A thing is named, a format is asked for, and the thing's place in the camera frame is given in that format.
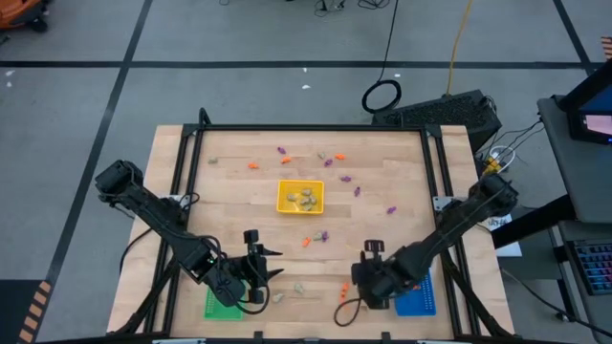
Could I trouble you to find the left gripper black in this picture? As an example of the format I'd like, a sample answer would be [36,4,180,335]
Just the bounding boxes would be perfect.
[213,229,285,308]

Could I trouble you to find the black floor cable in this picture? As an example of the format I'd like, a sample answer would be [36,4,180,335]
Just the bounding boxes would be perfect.
[499,269,612,338]

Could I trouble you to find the blue plastic basket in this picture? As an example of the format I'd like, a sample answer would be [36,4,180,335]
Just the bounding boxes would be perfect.
[394,269,437,317]

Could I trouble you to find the grey desk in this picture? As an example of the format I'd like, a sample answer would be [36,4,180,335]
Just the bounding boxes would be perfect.
[535,94,612,344]

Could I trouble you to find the orange machine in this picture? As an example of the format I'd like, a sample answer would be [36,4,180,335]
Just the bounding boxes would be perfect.
[0,0,49,32]

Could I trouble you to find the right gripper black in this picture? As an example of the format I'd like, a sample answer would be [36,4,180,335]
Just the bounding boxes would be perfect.
[351,239,413,311]

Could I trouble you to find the yellow plastic basket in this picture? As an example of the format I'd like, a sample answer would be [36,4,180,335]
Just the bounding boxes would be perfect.
[276,179,326,215]

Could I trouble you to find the white coiled cable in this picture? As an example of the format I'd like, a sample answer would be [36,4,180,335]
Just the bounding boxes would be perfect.
[479,144,516,178]

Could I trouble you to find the black monitor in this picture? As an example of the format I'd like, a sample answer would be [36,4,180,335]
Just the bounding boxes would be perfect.
[558,59,612,144]

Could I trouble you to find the backlit keyboard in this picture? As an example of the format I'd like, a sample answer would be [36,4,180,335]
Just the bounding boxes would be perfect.
[571,240,612,296]

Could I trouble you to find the black computer case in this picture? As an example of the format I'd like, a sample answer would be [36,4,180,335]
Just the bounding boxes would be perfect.
[371,89,503,154]

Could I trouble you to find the white paper sheet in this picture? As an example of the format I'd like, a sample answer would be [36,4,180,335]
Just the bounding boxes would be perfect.
[487,212,523,258]

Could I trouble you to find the black mat orange stripes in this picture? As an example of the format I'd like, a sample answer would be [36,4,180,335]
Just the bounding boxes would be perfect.
[0,279,54,344]

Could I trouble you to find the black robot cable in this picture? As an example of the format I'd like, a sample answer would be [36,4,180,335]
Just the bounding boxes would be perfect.
[118,222,162,276]

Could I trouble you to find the black coiled cable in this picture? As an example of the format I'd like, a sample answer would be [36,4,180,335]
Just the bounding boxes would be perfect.
[361,0,404,115]

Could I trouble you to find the green plastic basket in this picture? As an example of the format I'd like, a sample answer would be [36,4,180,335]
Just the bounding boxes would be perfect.
[203,285,246,321]

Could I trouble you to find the yellow cable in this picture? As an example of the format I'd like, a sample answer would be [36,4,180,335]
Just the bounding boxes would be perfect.
[445,0,475,97]

